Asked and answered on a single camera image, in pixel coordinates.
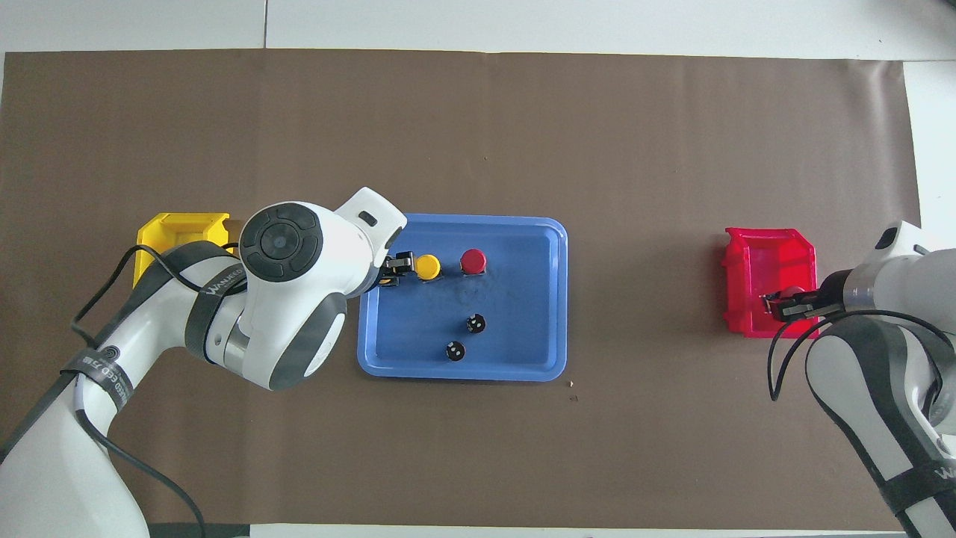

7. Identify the brown paper table mat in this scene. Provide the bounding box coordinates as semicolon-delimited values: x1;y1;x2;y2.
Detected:
0;49;949;531

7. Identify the blue plastic tray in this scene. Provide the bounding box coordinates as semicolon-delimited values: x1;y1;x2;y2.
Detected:
357;213;568;383

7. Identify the red plastic bin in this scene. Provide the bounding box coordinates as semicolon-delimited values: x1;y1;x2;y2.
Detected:
721;227;820;340

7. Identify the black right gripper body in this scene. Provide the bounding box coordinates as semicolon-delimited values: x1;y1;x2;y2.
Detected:
810;269;852;318

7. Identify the yellow plastic bin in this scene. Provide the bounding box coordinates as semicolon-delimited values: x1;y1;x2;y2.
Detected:
134;213;231;292

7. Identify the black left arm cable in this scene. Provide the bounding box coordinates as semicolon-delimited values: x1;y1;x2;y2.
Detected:
71;243;247;538

